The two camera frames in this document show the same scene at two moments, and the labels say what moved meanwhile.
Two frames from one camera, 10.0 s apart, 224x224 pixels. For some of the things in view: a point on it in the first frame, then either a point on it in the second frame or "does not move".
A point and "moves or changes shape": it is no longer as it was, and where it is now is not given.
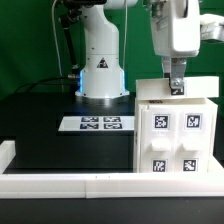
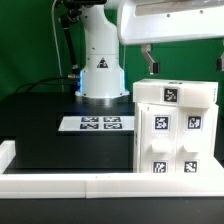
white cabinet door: [194, 145] does not move
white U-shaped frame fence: [174, 185] does not move
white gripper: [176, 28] -> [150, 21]
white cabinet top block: [193, 87] moves or changes shape
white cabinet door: [157, 138] does not move
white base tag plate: [97, 123] does not move
